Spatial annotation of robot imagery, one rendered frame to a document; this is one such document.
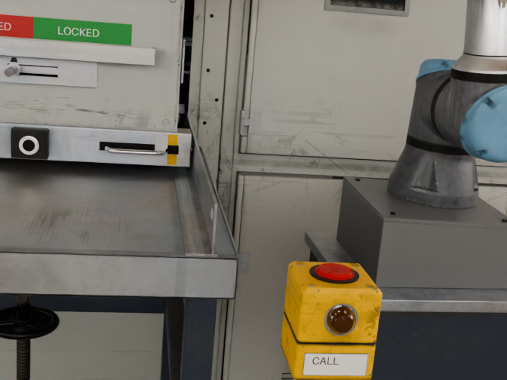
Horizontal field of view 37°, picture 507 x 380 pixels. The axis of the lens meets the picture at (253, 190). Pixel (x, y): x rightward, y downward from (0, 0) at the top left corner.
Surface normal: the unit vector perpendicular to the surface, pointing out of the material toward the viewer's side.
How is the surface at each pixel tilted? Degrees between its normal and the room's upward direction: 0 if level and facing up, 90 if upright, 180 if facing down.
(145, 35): 90
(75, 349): 90
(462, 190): 75
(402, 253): 90
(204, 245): 0
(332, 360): 90
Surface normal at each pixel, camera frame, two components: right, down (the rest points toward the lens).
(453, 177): 0.18, -0.01
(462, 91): -0.83, 0.18
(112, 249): 0.08, -0.97
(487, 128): 0.18, 0.41
